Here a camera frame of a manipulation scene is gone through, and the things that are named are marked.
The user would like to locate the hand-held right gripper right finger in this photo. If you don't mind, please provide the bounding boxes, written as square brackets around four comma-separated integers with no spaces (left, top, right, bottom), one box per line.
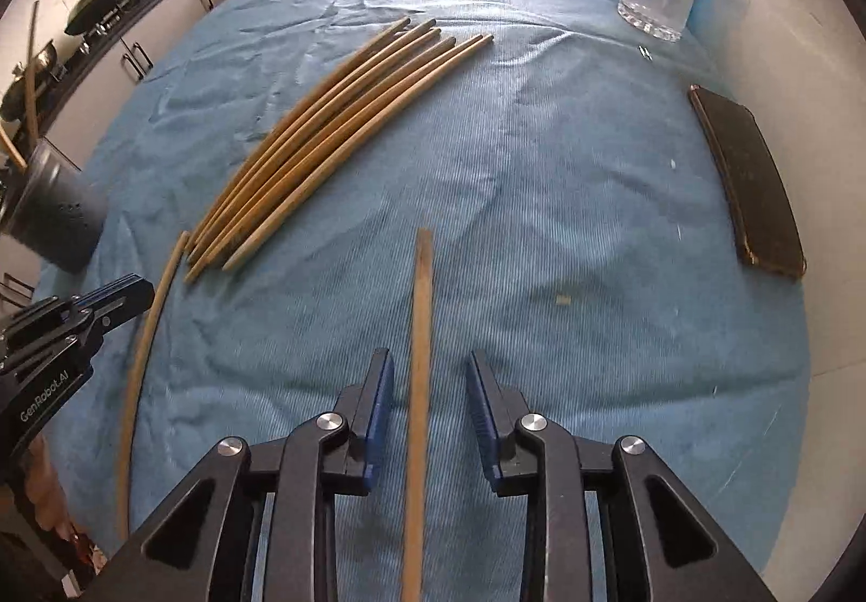
[467,350,779,602]

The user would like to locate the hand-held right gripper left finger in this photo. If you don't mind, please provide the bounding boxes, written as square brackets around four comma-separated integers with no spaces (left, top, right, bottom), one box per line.
[81,348,397,602]

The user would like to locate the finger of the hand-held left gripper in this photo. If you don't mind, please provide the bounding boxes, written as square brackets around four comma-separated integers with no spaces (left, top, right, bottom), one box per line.
[68,276,156,333]

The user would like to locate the long wooden chopstick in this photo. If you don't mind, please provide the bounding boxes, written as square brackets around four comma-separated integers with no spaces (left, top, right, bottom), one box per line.
[0,125,28,173]
[25,0,42,146]
[401,228,435,602]
[115,230,192,541]

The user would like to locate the dark grey chopstick holder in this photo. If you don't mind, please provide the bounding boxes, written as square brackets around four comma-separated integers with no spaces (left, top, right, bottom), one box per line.
[3,138,110,274]

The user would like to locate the bundle of wooden chopsticks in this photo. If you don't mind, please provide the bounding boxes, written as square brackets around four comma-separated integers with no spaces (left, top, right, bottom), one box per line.
[184,16,495,286]

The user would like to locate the person's left hand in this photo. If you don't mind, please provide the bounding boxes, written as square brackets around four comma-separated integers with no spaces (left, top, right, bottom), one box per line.
[23,433,96,576]

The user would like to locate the blue tablecloth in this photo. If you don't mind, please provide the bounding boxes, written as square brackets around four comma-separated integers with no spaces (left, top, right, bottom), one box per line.
[41,0,813,602]

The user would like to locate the steel pot with lid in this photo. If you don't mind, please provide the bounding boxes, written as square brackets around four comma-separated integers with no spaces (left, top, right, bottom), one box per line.
[0,37,62,116]

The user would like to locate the black gas stove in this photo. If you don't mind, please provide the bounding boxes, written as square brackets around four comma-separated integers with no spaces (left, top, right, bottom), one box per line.
[61,0,146,58]

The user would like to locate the dark rectangular case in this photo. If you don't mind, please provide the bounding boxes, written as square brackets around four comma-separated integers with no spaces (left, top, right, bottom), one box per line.
[686,84,808,282]

